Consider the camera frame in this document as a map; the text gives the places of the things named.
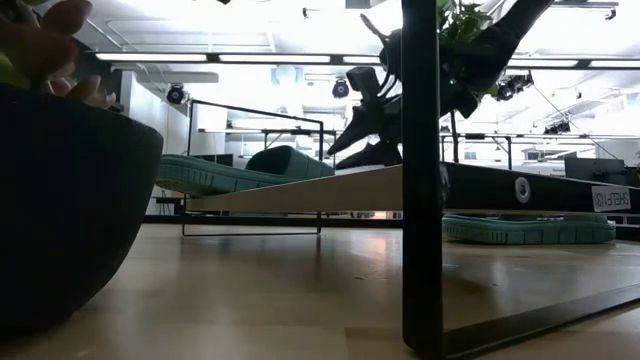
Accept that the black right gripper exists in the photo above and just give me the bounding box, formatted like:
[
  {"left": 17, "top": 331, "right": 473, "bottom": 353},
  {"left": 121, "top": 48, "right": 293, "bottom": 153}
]
[{"left": 327, "top": 29, "right": 404, "bottom": 169}]

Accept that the teal rubber slide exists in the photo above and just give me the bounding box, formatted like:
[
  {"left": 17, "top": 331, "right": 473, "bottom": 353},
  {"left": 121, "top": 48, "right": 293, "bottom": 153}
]
[
  {"left": 156, "top": 144, "right": 336, "bottom": 197},
  {"left": 441, "top": 213, "right": 618, "bottom": 246}
]

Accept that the wooden shelf with black legs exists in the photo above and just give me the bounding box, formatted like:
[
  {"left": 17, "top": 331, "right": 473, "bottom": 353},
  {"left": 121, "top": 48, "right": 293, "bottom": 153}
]
[{"left": 181, "top": 0, "right": 640, "bottom": 360}]

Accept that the leafy green plant in pot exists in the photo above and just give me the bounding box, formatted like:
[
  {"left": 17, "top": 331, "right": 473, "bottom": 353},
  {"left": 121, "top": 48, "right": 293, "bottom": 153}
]
[{"left": 435, "top": 0, "right": 501, "bottom": 164}]

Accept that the black spotlight cluster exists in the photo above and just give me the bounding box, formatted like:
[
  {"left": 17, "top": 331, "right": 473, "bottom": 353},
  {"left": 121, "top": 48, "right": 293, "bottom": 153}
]
[
  {"left": 494, "top": 71, "right": 535, "bottom": 103},
  {"left": 543, "top": 120, "right": 572, "bottom": 136}
]

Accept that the long ceiling light strip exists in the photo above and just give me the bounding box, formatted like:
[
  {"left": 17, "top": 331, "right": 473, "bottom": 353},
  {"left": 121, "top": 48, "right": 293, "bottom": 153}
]
[
  {"left": 507, "top": 58, "right": 640, "bottom": 70},
  {"left": 93, "top": 51, "right": 382, "bottom": 65}
]

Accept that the dark computer monitor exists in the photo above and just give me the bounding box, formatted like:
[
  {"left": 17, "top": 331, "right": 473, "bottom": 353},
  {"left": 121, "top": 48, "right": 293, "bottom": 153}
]
[{"left": 564, "top": 157, "right": 626, "bottom": 189}]

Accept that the black ceiling track fixture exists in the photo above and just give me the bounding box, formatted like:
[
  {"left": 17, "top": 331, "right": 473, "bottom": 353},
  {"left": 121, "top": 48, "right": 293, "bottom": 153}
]
[{"left": 549, "top": 0, "right": 620, "bottom": 21}]

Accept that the small succulent in dark pot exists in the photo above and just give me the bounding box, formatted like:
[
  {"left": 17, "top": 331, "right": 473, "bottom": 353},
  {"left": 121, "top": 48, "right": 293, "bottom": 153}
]
[{"left": 0, "top": 0, "right": 165, "bottom": 346}]

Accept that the black aluminium table frame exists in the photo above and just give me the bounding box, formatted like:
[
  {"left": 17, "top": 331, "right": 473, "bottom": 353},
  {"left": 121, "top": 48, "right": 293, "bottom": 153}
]
[{"left": 143, "top": 213, "right": 640, "bottom": 242}]

